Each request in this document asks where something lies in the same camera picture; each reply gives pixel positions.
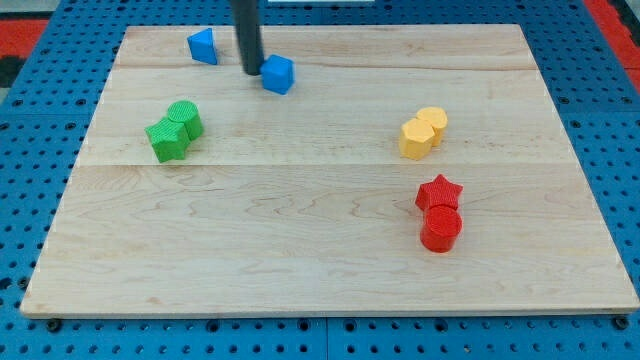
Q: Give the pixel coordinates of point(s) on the red cylinder block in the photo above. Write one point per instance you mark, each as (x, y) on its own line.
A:
(441, 228)

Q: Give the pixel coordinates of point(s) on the blue triangular prism block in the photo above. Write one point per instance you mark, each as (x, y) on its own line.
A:
(202, 47)

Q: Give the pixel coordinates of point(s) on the yellow hexagonal prism block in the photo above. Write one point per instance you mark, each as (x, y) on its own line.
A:
(415, 139)

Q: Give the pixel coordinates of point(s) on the light wooden board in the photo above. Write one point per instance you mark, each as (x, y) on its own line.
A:
(300, 205)

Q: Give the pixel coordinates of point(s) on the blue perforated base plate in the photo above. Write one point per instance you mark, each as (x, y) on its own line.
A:
(48, 109)

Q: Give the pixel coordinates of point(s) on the green star block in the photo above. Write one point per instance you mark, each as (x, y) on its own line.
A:
(168, 139)

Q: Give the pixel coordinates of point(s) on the red star block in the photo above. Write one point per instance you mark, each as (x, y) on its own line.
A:
(438, 192)

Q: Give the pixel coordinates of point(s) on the yellow cylinder block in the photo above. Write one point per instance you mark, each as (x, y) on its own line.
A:
(437, 118)

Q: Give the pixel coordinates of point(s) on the blue cube block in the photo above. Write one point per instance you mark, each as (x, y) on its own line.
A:
(278, 74)

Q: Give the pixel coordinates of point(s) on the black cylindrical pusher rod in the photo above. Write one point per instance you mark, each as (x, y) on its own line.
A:
(248, 34)

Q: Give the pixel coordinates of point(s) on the green cylinder block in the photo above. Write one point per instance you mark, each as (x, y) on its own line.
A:
(186, 112)

